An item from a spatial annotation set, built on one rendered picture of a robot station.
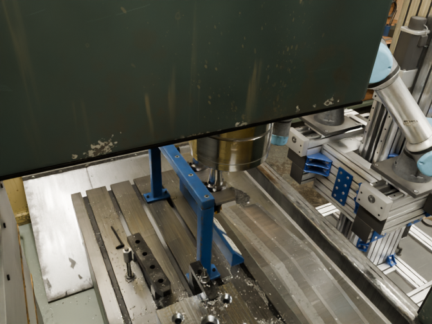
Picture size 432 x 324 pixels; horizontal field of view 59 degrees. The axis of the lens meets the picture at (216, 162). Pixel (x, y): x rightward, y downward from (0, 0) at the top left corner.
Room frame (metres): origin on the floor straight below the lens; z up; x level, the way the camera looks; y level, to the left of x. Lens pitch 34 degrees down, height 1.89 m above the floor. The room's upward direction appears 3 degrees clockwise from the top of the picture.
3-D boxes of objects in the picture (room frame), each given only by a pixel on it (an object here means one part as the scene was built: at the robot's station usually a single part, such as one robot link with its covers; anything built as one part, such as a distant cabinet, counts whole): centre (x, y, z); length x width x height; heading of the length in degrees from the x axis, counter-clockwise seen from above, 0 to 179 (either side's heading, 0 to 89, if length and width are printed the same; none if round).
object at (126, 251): (0.79, 0.25, 0.96); 0.03 x 0.03 x 0.13
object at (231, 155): (0.64, -0.02, 1.55); 0.16 x 0.16 x 0.12
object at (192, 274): (0.72, 0.02, 0.97); 0.13 x 0.03 x 0.15; 28
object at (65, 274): (1.22, 0.28, 0.75); 0.89 x 0.70 x 0.26; 118
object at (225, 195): (0.84, -0.03, 1.21); 0.07 x 0.05 x 0.01; 118
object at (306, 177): (1.70, -0.57, 0.77); 0.36 x 0.10 x 0.09; 119
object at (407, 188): (1.28, -0.80, 1.01); 0.36 x 0.22 x 0.06; 119
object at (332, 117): (1.70, -0.54, 1.09); 0.15 x 0.15 x 0.10
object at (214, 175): (0.88, 0.00, 1.26); 0.04 x 0.04 x 0.07
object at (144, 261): (0.81, 0.19, 0.93); 0.26 x 0.05 x 0.06; 33
